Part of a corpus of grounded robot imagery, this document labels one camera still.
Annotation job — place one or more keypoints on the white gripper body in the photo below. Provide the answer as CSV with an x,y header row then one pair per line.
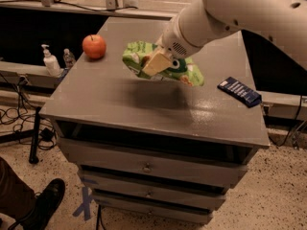
x,y
177,41

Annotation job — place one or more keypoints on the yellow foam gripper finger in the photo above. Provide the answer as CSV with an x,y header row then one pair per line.
x,y
157,61

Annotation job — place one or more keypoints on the green rice chip bag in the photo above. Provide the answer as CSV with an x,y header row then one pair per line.
x,y
183,70

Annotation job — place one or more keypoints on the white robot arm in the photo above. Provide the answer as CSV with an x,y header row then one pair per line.
x,y
282,22

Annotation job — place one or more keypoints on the red apple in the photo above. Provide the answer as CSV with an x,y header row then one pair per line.
x,y
94,46

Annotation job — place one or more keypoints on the dark blue snack bar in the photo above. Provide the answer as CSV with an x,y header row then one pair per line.
x,y
240,92

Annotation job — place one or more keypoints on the grey drawer cabinet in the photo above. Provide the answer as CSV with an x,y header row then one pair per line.
x,y
157,147

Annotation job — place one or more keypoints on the clear small plastic bottle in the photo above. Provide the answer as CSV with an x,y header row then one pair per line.
x,y
69,58

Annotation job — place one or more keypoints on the white pump sanitizer bottle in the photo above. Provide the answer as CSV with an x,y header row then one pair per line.
x,y
50,62

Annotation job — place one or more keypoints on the black stand leg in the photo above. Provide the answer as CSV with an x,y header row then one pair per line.
x,y
31,133

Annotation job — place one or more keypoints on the blue tape cross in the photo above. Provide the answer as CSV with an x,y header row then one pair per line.
x,y
86,209

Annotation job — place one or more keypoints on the black shoe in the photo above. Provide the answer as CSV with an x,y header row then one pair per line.
x,y
46,204

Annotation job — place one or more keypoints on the brown trouser leg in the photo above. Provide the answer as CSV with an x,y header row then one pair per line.
x,y
17,199

